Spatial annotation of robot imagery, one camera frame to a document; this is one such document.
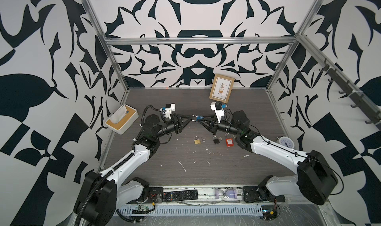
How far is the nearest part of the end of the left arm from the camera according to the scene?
2.14 ft

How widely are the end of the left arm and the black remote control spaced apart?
32 centimetres

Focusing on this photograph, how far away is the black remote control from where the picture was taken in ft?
2.39
